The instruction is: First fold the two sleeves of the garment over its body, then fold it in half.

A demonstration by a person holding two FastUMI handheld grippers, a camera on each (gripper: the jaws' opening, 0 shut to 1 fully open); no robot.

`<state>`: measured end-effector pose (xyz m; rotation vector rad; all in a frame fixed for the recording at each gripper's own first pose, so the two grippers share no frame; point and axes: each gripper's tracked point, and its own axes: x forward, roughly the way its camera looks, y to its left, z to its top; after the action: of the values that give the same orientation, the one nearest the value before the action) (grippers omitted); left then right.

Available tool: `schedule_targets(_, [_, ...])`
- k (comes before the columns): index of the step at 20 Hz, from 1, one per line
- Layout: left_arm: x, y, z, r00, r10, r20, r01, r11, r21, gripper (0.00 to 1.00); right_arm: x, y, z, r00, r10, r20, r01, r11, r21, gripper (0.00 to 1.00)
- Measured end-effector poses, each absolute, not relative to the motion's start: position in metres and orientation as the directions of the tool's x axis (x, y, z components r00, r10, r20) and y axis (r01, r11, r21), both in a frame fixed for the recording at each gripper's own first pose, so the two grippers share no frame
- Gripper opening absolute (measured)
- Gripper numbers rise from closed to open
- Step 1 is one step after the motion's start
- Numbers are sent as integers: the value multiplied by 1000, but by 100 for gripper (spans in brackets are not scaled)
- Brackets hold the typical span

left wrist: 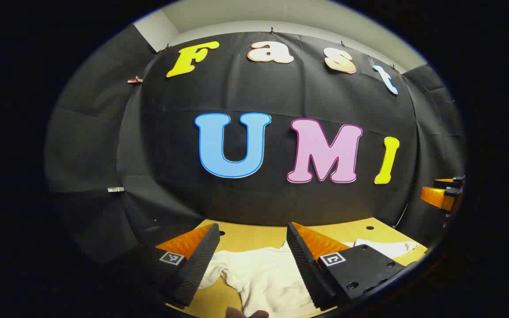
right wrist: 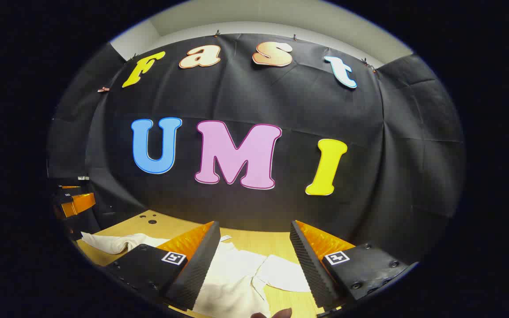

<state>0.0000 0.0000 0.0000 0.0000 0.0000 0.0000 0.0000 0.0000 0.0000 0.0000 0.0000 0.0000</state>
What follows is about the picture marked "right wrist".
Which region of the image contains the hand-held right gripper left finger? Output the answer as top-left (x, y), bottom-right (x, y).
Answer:
top-left (104, 221), bottom-right (221, 311)

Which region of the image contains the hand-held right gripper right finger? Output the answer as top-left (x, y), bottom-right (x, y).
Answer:
top-left (290, 220), bottom-right (419, 310)

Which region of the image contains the white sweatshirt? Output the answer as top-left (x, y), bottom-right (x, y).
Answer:
top-left (81, 232), bottom-right (312, 318)

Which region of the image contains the black backdrop cloth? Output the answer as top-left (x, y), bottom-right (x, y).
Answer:
top-left (47, 33), bottom-right (466, 265)

